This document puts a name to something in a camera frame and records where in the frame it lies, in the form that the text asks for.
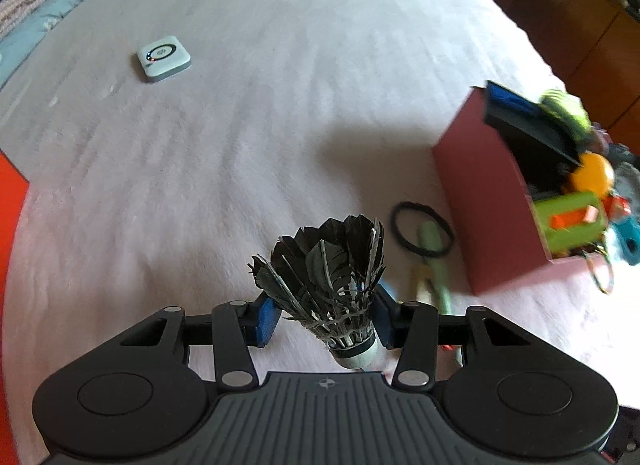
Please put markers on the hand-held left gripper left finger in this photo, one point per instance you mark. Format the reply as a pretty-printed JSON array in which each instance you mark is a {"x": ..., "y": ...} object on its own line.
[{"x": 267, "y": 321}]

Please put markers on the black feather shuttlecock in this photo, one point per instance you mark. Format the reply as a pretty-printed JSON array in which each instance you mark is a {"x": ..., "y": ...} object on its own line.
[{"x": 330, "y": 285}]

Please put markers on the orange ball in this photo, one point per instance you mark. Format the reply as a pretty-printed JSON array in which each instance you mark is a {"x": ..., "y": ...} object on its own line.
[{"x": 592, "y": 172}]

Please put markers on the pink cardboard box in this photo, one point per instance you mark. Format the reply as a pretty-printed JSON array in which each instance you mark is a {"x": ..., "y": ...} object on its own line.
[{"x": 480, "y": 205}]

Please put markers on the yellow-green mesh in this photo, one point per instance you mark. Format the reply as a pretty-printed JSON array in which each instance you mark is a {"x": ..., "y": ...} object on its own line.
[{"x": 565, "y": 112}]

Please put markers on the red cloth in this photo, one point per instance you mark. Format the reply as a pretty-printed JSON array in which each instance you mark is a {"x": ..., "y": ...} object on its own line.
[{"x": 10, "y": 205}]

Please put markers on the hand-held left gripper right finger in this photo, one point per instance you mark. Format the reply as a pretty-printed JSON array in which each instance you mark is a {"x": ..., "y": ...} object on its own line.
[{"x": 387, "y": 326}]

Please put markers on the red plastic toy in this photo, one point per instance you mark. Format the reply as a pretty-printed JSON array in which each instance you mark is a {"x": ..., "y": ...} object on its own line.
[{"x": 617, "y": 205}]

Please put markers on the green and orange toy gun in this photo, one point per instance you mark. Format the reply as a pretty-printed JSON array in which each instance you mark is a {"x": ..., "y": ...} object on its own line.
[{"x": 570, "y": 225}]

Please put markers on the light green stick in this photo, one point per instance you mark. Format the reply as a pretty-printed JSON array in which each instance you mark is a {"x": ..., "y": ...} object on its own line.
[{"x": 435, "y": 265}]

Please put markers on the wooden cabinet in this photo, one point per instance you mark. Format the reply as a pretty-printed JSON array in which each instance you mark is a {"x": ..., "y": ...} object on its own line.
[{"x": 590, "y": 20}]

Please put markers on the white square device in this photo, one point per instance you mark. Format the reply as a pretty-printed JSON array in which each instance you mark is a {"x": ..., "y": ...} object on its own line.
[{"x": 162, "y": 57}]

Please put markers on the black and blue panel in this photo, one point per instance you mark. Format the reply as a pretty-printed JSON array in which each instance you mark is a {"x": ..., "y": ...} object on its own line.
[{"x": 530, "y": 125}]

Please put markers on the light blue quilt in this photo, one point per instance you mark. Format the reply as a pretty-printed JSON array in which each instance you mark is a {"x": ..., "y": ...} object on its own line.
[{"x": 60, "y": 10}]

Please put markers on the blue silicone case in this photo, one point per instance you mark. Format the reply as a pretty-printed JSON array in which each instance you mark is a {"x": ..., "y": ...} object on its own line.
[{"x": 630, "y": 240}]

